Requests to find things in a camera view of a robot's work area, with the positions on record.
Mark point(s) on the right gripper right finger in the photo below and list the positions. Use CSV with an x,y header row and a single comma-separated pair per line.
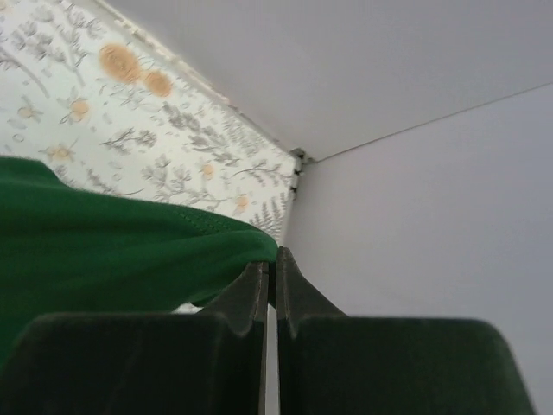
x,y
332,363

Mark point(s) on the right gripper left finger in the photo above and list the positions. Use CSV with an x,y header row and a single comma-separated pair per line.
x,y
209,362

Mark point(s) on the dark green t-shirt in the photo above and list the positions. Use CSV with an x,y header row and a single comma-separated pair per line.
x,y
68,250

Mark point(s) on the floral patterned table mat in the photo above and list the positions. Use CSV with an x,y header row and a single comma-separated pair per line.
x,y
108,110

